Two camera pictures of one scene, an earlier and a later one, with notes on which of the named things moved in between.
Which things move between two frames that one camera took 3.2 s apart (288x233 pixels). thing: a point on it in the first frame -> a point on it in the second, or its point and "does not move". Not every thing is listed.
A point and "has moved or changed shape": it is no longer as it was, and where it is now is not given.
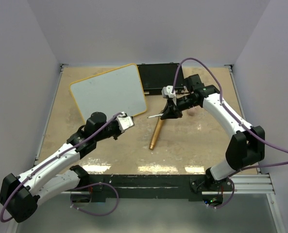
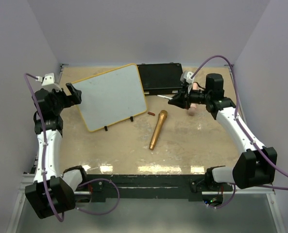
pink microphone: [191, 111] does not move
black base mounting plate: [103, 186] does not move
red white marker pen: [158, 115] has moved or changed shape
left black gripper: [119, 132] -> [70, 100]
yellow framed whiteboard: [112, 92] does not move
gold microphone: [158, 125] does not move
